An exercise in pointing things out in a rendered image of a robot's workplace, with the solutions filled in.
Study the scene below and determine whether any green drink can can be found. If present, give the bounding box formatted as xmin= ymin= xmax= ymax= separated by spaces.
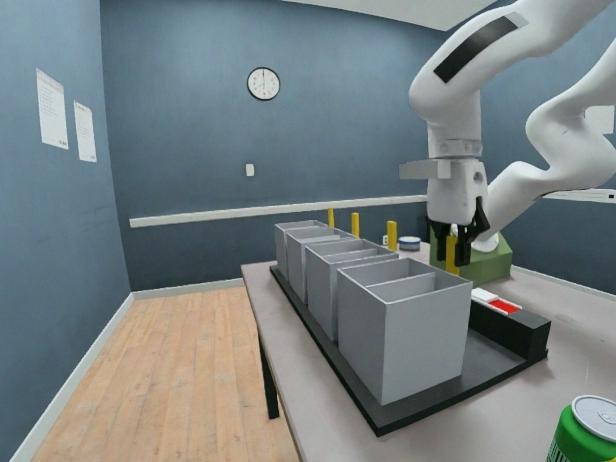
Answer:
xmin=545 ymin=395 xmax=616 ymax=462

